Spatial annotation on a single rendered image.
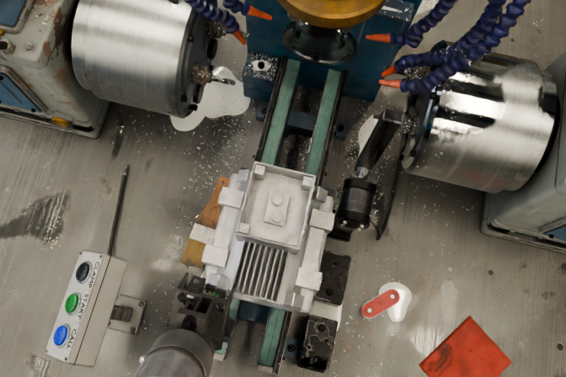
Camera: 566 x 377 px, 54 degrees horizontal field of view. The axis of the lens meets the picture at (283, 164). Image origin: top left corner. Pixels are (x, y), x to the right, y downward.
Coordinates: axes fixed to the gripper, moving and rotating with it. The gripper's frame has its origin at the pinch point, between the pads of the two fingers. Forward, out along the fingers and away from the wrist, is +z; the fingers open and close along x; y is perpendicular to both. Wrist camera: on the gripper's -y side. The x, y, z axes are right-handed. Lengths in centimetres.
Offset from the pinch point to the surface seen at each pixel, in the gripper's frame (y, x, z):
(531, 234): 14, -57, 33
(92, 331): -8.9, 17.1, -3.1
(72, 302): -5.6, 21.2, -2.0
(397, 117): 33.8, -20.1, 0.6
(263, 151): 18.2, -0.2, 30.0
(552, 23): 59, -60, 67
